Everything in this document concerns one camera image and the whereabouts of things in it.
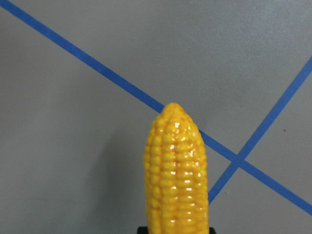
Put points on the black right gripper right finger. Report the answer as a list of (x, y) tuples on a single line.
[(212, 230)]

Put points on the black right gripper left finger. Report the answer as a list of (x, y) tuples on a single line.
[(142, 230)]

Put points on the yellow plastic corn cob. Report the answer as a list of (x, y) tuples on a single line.
[(175, 175)]

